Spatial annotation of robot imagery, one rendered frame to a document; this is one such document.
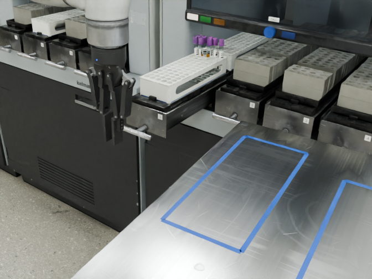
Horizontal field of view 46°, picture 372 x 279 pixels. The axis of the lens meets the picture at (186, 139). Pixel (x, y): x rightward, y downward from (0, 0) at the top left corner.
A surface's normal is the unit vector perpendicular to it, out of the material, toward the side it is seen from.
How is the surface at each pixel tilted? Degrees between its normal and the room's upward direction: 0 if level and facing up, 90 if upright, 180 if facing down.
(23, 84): 90
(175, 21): 90
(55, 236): 0
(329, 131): 90
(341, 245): 0
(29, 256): 0
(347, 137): 90
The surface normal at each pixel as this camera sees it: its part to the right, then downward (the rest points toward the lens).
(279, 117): -0.57, 0.39
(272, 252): 0.03, -0.88
